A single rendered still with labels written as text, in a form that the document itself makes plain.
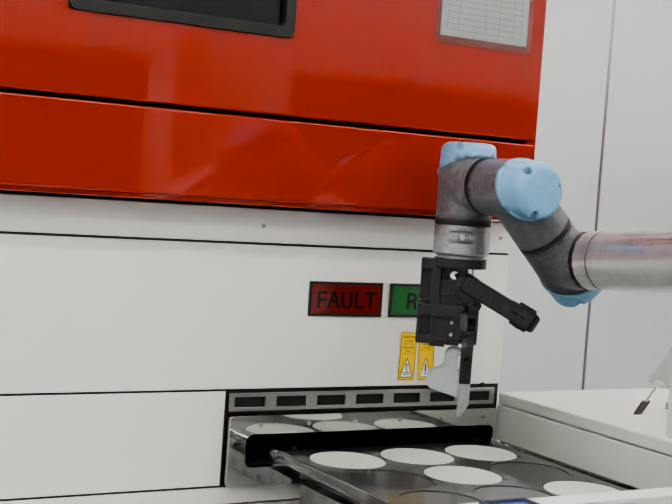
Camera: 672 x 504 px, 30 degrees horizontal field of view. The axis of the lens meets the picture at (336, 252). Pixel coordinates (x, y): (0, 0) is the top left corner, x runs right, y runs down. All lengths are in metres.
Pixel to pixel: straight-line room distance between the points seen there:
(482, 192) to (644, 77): 2.55
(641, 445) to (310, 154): 0.57
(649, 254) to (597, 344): 2.53
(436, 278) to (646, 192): 2.50
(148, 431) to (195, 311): 0.17
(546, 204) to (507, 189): 0.05
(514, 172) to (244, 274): 0.38
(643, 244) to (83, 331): 0.69
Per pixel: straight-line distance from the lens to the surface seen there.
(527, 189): 1.55
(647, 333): 4.18
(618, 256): 1.55
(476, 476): 1.63
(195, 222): 1.63
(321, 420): 1.74
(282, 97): 1.63
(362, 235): 1.75
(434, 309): 1.66
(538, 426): 1.84
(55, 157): 1.52
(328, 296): 1.73
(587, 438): 1.76
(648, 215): 4.14
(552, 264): 1.62
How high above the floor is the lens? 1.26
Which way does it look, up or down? 3 degrees down
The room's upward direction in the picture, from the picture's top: 4 degrees clockwise
